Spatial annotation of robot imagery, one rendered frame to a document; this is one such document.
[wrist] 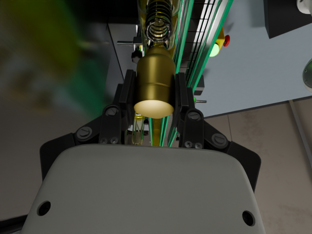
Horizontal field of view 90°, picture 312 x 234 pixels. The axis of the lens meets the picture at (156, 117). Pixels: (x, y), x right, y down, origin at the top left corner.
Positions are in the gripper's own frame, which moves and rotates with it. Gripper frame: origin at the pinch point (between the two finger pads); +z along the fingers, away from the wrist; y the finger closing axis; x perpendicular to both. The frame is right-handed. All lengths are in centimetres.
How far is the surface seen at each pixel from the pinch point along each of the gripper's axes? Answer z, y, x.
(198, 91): 52, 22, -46
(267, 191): 49, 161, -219
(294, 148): 96, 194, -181
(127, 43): 30.1, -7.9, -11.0
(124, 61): 41.6, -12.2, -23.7
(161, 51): 10.5, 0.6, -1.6
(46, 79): 3.8, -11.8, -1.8
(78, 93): 7.7, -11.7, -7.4
